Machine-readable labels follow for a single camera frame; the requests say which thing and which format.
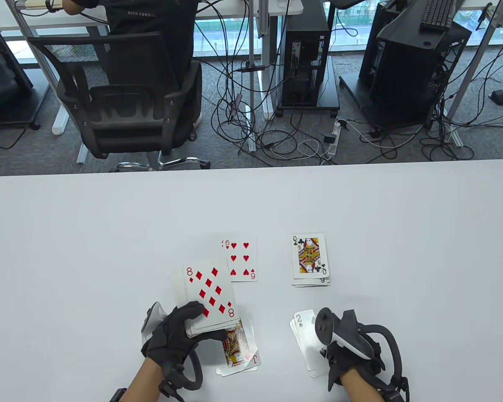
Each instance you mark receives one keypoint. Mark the person's left hand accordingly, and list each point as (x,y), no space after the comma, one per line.
(169,339)

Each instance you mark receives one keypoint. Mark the person's right hand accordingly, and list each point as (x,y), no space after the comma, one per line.
(338,368)

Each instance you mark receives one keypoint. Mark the black spades playing card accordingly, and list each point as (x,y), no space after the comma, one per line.
(308,343)

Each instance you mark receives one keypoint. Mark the deck of playing cards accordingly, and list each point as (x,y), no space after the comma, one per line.
(176,284)

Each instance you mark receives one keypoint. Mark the single red diamond playing card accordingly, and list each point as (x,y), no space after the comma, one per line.
(224,372)

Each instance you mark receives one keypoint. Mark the red diamonds playing card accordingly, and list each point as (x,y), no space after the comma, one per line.
(209,284)

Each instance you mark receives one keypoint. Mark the diamonds face playing card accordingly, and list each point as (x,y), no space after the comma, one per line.
(245,347)

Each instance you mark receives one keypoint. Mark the black clubs playing card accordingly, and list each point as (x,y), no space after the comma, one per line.
(314,283)

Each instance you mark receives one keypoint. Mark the clubs face playing card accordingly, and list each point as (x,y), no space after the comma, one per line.
(309,255)

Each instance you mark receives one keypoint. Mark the person's left forearm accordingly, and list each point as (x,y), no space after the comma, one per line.
(144,383)

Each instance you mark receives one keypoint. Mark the person's right forearm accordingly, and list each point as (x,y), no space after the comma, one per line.
(362,389)

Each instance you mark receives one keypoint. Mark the black glove sensor module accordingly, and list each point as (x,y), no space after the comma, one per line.
(171,382)

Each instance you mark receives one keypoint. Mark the black mesh office chair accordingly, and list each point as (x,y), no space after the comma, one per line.
(121,125)

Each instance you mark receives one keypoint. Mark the white power strip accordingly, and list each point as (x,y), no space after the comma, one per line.
(334,146)

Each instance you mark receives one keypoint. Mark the black power adapter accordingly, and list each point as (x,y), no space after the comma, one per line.
(330,138)

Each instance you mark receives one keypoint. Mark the black wheeled computer stand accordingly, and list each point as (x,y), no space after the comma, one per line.
(329,96)

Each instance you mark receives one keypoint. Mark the large black computer case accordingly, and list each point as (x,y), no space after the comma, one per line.
(410,75)

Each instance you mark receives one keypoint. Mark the black equipment cart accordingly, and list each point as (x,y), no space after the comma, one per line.
(0,83)

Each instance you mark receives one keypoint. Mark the black foot pedal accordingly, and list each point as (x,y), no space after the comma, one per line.
(498,97)

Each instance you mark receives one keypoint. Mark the black computer tower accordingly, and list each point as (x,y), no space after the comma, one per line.
(308,25)
(377,25)

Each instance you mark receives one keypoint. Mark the black keyboard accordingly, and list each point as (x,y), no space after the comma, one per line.
(438,14)

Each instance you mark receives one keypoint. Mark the aluminium frame leg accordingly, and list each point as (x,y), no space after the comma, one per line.
(471,69)
(22,23)

